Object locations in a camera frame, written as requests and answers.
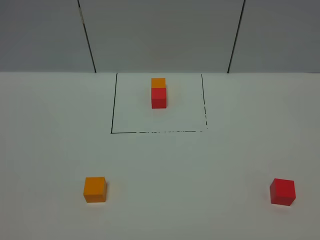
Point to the red template block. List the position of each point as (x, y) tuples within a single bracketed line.
[(158, 98)]

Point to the orange template block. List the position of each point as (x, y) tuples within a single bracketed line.
[(158, 83)]

